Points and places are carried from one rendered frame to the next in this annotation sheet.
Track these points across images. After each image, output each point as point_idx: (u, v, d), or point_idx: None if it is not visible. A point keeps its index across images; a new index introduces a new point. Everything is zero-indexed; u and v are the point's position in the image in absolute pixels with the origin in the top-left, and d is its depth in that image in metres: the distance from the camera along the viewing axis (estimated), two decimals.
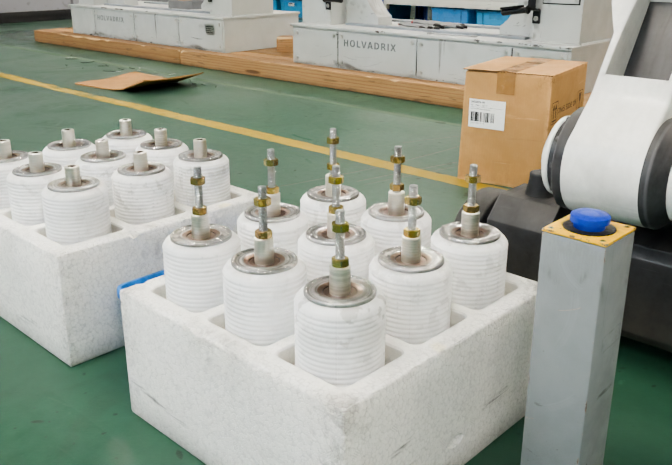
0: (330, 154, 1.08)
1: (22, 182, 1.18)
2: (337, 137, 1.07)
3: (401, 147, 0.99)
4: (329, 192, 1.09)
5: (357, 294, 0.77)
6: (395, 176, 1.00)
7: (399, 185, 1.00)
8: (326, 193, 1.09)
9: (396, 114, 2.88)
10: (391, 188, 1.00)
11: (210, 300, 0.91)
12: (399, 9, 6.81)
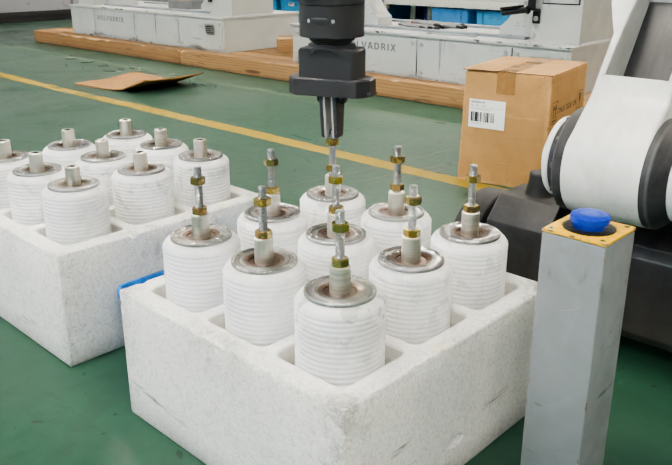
0: (333, 154, 1.08)
1: (22, 182, 1.18)
2: (332, 141, 1.06)
3: (401, 147, 0.99)
4: (328, 192, 1.09)
5: (357, 294, 0.77)
6: (395, 176, 1.00)
7: (399, 185, 1.00)
8: (326, 193, 1.09)
9: (396, 114, 2.88)
10: (391, 188, 1.00)
11: (210, 300, 0.91)
12: (399, 9, 6.81)
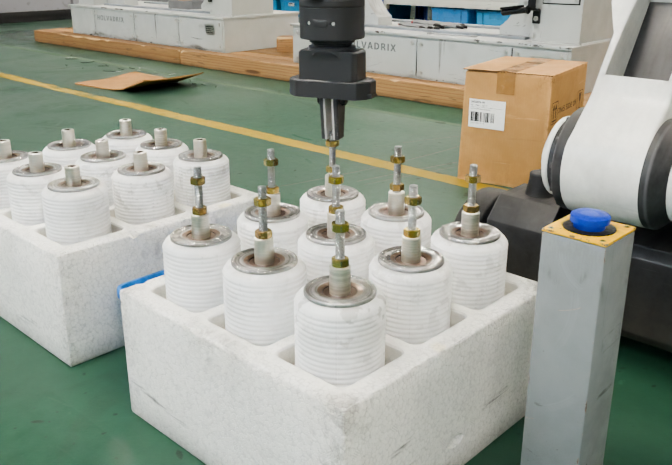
0: (333, 157, 1.07)
1: (22, 182, 1.18)
2: (327, 140, 1.08)
3: (401, 147, 0.99)
4: (328, 192, 1.09)
5: (357, 294, 0.77)
6: (395, 176, 1.00)
7: (399, 185, 1.00)
8: (326, 193, 1.09)
9: (396, 114, 2.88)
10: (391, 188, 1.00)
11: (210, 300, 0.91)
12: (399, 9, 6.81)
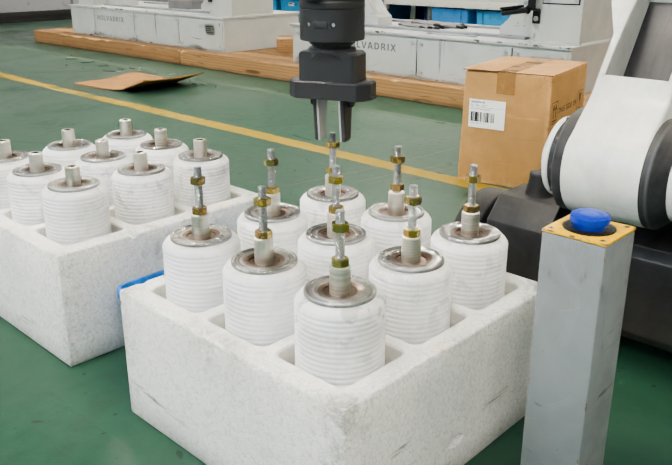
0: (330, 158, 1.08)
1: (22, 182, 1.18)
2: (338, 142, 1.07)
3: (401, 147, 0.99)
4: (328, 192, 1.09)
5: (357, 294, 0.77)
6: (395, 176, 1.00)
7: (399, 185, 1.00)
8: (326, 193, 1.09)
9: (396, 114, 2.88)
10: (391, 188, 1.00)
11: (210, 300, 0.91)
12: (399, 9, 6.81)
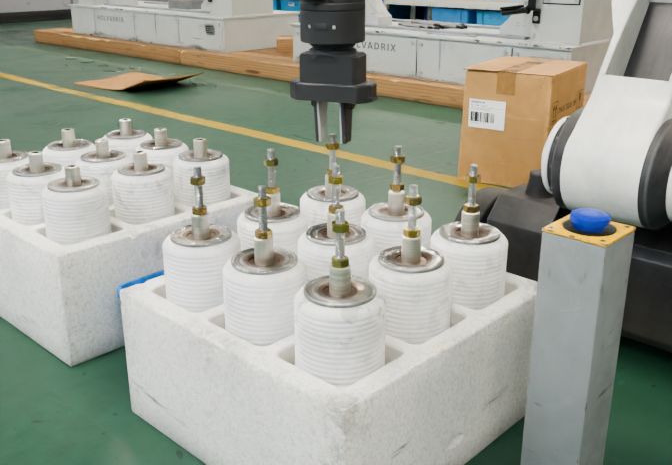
0: (335, 159, 1.08)
1: (22, 182, 1.18)
2: (329, 145, 1.07)
3: (401, 147, 0.99)
4: (328, 192, 1.09)
5: (357, 294, 0.77)
6: (395, 176, 1.00)
7: (399, 185, 1.00)
8: (326, 193, 1.09)
9: (396, 114, 2.88)
10: (391, 188, 1.00)
11: (210, 300, 0.91)
12: (399, 9, 6.81)
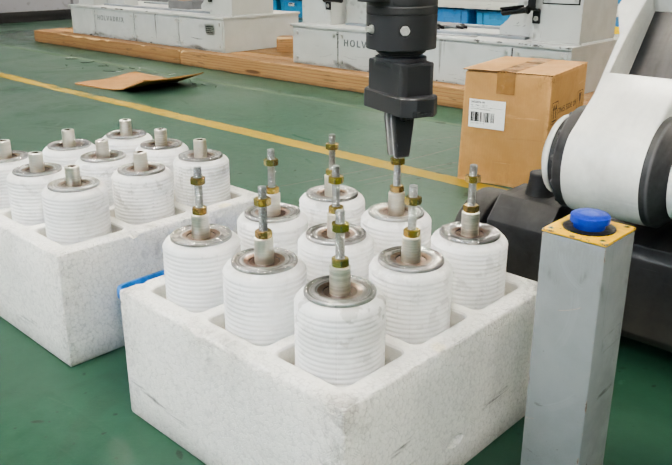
0: (330, 160, 1.08)
1: (22, 182, 1.18)
2: None
3: None
4: (327, 192, 1.09)
5: (357, 294, 0.77)
6: (396, 176, 1.01)
7: (390, 184, 1.01)
8: (325, 193, 1.09)
9: None
10: (397, 187, 1.02)
11: (210, 300, 0.91)
12: None
